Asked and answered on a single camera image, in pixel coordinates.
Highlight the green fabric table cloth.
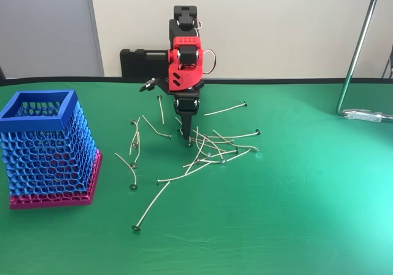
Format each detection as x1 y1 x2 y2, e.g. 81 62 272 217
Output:
0 77 393 275

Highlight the black metal chair frame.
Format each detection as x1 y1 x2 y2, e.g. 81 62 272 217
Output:
381 44 393 79

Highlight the chrome metal stand pole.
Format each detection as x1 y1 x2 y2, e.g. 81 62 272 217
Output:
336 0 384 117

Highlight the red white servo cable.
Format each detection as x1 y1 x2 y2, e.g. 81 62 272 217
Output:
201 49 217 75

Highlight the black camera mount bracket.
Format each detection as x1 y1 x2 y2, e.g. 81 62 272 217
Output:
139 77 173 95

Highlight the black plastic tool case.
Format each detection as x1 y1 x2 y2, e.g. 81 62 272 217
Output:
119 48 170 79

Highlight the silver metal clip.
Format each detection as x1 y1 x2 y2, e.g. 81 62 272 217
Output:
343 108 393 123

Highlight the blue magenta lattice basket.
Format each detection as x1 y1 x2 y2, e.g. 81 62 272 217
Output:
0 90 103 211

